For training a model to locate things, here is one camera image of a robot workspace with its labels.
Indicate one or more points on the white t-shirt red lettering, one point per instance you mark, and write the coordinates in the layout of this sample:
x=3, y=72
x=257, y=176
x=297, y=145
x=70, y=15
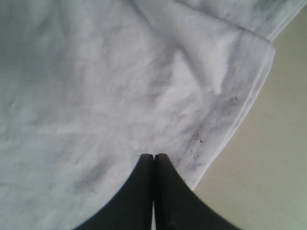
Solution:
x=88, y=85

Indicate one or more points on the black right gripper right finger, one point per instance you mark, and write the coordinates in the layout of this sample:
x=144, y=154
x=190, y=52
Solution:
x=176, y=207

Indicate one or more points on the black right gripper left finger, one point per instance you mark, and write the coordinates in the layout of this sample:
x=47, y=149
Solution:
x=132, y=206

